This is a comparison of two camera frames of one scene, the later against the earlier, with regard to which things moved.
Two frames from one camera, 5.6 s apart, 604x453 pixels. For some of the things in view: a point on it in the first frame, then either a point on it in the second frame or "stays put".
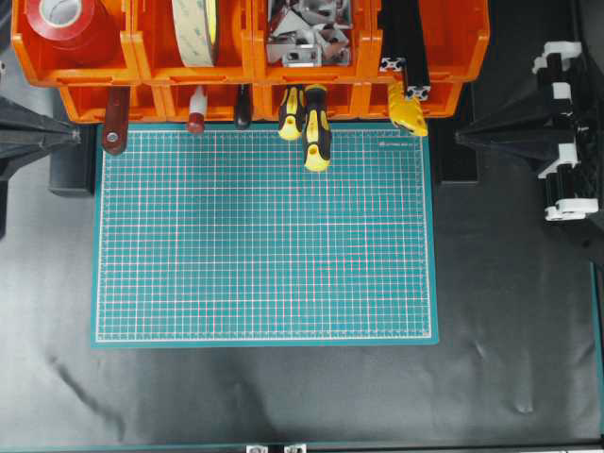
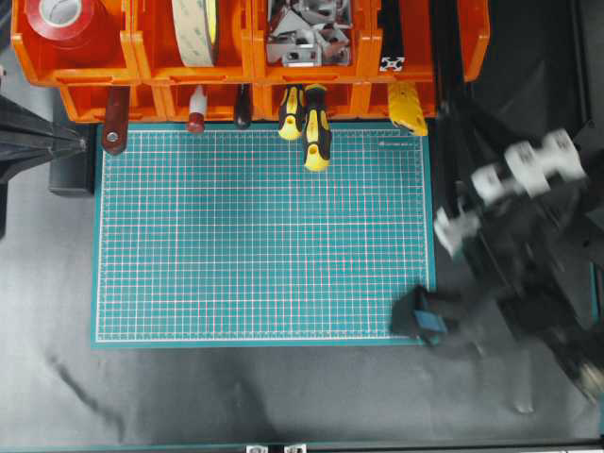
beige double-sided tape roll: [195, 28] stays put
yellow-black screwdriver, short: [291, 113] stays put
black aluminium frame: [417, 72] → [446, 97]
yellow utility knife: [406, 111] stays put
